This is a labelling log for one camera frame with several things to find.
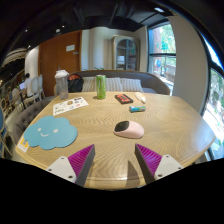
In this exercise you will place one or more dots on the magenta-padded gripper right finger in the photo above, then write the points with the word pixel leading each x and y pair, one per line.
pixel 156 165

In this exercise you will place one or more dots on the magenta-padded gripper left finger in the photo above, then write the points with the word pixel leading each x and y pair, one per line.
pixel 71 166

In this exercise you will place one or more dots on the pink and black computer mouse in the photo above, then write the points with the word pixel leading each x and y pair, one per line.
pixel 131 130

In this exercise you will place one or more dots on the blue cloud-shaped mouse pad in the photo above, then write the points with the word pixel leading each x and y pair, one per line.
pixel 50 133

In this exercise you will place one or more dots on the yellow and white card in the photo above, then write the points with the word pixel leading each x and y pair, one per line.
pixel 22 144

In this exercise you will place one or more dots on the small teal packet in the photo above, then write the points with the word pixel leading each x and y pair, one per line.
pixel 137 108

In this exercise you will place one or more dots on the white sticker sheet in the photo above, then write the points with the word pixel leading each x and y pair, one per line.
pixel 70 105

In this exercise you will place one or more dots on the grey tufted armchair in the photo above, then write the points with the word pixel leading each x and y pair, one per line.
pixel 25 118

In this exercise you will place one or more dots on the black and red box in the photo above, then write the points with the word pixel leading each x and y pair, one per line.
pixel 123 98

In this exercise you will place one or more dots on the clear shaker bottle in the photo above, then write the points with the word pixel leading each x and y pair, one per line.
pixel 62 85

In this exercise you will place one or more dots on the black and orange backpack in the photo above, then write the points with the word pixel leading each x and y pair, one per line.
pixel 75 84

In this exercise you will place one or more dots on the striped cushion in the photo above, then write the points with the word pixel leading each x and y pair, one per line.
pixel 89 84
pixel 114 84
pixel 132 85

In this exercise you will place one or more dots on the grey-brown sofa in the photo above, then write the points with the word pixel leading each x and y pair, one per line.
pixel 150 81

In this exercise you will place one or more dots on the green drink can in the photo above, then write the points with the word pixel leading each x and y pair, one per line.
pixel 101 87

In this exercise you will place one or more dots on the black-framed window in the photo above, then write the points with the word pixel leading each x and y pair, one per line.
pixel 162 56
pixel 213 100

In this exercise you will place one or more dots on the group of white chairs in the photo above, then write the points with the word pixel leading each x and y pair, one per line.
pixel 37 87

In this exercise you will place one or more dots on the person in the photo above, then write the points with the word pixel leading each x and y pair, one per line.
pixel 27 83

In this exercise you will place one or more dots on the brown wooden door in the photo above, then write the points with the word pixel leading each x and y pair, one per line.
pixel 55 66

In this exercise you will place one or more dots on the arched glass-door cabinet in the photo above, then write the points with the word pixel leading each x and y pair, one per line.
pixel 126 53

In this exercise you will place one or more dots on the white door sign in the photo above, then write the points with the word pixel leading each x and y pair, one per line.
pixel 70 47

